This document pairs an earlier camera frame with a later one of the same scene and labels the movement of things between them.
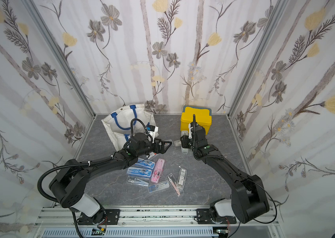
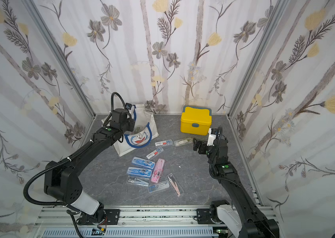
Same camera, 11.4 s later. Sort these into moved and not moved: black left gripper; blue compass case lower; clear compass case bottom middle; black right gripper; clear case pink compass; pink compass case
Moved: black left gripper; black right gripper
Not moved: blue compass case lower; clear case pink compass; clear compass case bottom middle; pink compass case
